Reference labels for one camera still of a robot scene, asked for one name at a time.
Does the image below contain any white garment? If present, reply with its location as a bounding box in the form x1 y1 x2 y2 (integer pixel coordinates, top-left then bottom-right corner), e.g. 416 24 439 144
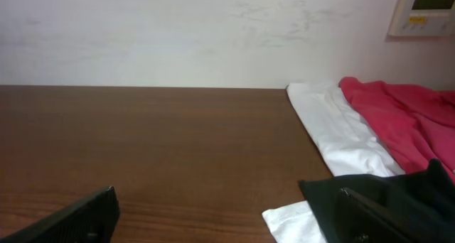
262 83 404 243

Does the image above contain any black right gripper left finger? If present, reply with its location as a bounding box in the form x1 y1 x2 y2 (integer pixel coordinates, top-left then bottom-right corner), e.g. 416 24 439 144
1 186 120 243

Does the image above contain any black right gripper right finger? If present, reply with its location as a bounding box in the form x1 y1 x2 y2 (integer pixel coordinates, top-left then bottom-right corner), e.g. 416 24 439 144
333 188 427 243

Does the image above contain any black printed garment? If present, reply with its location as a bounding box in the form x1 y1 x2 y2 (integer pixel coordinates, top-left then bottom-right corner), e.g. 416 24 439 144
299 159 454 243

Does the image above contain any red shirt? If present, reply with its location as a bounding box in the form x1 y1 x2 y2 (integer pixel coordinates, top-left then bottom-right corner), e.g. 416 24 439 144
339 77 454 179

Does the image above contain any white wall control panel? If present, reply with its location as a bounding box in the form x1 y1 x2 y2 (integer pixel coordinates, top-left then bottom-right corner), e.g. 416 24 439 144
388 0 454 37

